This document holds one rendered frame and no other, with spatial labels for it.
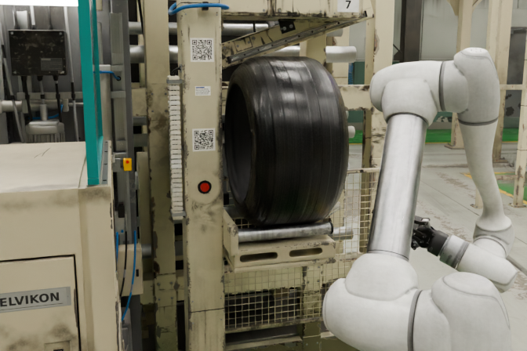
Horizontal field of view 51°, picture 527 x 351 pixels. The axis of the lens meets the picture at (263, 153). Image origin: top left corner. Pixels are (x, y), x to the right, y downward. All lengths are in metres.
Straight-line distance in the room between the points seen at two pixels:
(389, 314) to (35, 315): 0.70
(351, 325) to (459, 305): 0.24
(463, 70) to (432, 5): 10.58
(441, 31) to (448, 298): 11.02
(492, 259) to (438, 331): 0.56
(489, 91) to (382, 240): 0.47
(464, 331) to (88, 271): 0.73
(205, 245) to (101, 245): 0.91
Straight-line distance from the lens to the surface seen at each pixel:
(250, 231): 1.84
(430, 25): 12.00
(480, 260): 1.72
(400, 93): 1.46
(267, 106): 1.68
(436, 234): 1.74
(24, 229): 1.02
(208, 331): 2.03
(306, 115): 1.69
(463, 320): 1.20
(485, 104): 1.48
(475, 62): 1.46
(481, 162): 1.57
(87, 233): 1.02
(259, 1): 2.11
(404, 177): 1.37
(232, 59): 2.21
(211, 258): 1.92
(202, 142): 1.81
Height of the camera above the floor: 1.49
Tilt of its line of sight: 10 degrees down
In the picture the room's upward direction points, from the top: straight up
